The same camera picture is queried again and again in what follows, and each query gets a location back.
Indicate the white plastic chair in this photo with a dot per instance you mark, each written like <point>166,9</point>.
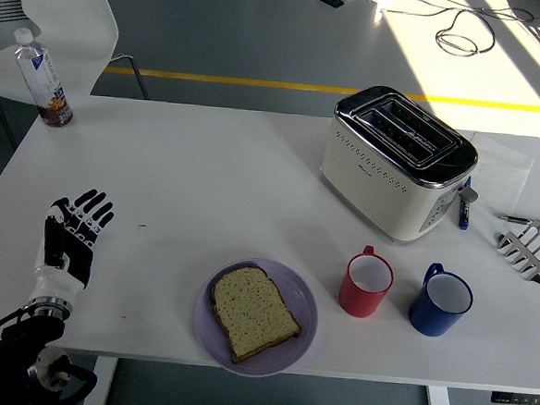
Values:
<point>66,7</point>

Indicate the red enamel mug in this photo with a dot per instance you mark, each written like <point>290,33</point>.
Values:
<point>360,301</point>

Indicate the silver ballpoint pen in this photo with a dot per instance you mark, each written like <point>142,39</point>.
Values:
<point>516,220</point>

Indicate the brown bread slice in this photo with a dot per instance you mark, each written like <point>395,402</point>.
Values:
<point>253,312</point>

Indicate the white paper sheet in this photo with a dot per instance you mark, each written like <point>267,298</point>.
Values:
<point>504,168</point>

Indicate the purple plate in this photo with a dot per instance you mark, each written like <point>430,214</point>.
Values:
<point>302,302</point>

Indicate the clear plastic water bottle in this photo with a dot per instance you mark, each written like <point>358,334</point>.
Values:
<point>44,80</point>

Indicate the shiny metal toast rack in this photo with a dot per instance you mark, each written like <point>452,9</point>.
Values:
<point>526,253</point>

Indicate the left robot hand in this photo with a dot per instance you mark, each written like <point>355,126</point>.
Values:
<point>74,253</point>

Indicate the cream and chrome toaster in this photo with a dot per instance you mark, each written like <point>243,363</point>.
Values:
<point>374,172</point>

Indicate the blue marker pen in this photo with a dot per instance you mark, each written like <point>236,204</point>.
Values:
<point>463,216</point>

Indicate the blue enamel mug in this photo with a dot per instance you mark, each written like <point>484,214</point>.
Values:
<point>429,318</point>

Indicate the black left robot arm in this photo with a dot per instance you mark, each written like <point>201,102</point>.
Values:
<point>19,338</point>

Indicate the black table control panel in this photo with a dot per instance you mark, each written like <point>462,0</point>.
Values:
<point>520,400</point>

